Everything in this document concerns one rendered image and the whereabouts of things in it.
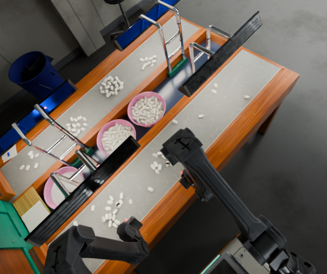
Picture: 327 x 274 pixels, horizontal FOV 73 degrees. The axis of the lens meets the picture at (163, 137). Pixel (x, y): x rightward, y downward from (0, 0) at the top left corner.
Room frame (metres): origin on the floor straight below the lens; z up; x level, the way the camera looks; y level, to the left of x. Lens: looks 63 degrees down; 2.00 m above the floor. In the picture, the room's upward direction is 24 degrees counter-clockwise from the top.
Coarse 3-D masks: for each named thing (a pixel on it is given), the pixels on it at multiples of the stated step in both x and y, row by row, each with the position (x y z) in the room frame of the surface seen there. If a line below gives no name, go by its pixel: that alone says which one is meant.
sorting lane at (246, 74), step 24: (240, 72) 0.86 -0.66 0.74; (264, 72) 0.78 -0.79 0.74; (216, 96) 0.76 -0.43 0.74; (240, 96) 0.69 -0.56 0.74; (192, 120) 0.67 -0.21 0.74; (216, 120) 0.60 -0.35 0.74; (144, 168) 0.50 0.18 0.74; (168, 168) 0.44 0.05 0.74; (120, 192) 0.42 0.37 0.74; (144, 192) 0.36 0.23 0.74; (96, 216) 0.35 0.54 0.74; (120, 216) 0.29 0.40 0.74; (144, 216) 0.24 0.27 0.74; (120, 240) 0.17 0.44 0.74; (96, 264) 0.11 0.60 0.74
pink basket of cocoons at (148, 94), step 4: (144, 92) 1.01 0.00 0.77; (148, 92) 1.00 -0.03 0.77; (152, 92) 0.98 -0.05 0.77; (136, 96) 1.01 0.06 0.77; (140, 96) 1.00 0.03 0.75; (144, 96) 1.00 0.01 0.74; (148, 96) 0.99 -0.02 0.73; (156, 96) 0.95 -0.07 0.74; (160, 96) 0.92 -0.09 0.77; (132, 100) 0.99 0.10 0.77; (136, 100) 0.99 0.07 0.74; (160, 100) 0.92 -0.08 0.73; (164, 100) 0.88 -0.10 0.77; (132, 104) 0.97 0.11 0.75; (164, 104) 0.86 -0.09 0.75; (128, 108) 0.94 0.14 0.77; (128, 112) 0.91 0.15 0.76; (164, 112) 0.79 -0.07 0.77; (128, 116) 0.88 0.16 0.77; (132, 120) 0.84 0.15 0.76; (140, 124) 0.78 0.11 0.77; (148, 124) 0.75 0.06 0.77; (152, 124) 0.76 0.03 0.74
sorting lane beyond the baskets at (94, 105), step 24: (168, 24) 1.58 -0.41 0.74; (144, 48) 1.44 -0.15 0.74; (168, 48) 1.33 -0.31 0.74; (120, 72) 1.30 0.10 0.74; (144, 72) 1.20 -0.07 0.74; (96, 96) 1.18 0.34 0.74; (120, 96) 1.09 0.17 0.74; (96, 120) 0.98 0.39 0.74; (48, 144) 0.96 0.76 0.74; (72, 144) 0.87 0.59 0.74; (24, 168) 0.85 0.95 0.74; (48, 168) 0.78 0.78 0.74
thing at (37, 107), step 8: (40, 112) 0.88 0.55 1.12; (48, 120) 0.81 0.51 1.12; (16, 128) 0.84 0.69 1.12; (56, 128) 0.79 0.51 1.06; (64, 128) 0.81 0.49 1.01; (24, 136) 0.77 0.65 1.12; (64, 136) 0.79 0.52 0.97; (72, 136) 0.80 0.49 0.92; (32, 144) 0.73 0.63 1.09; (56, 144) 0.76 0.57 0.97; (80, 144) 0.79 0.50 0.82; (48, 152) 0.73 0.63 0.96; (88, 152) 0.78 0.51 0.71; (64, 160) 0.74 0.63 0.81; (80, 160) 0.75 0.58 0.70
